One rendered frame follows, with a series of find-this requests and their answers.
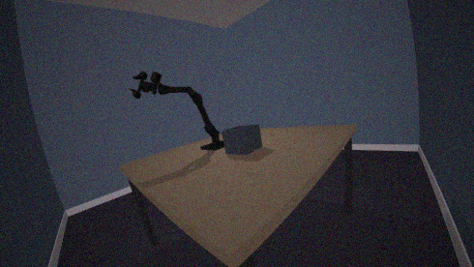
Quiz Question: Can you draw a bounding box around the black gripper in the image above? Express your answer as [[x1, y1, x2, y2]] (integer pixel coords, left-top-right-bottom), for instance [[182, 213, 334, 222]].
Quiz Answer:
[[129, 71, 149, 99]]

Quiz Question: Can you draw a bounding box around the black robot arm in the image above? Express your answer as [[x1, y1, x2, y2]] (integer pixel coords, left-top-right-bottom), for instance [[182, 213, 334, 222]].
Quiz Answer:
[[141, 72, 221, 144]]

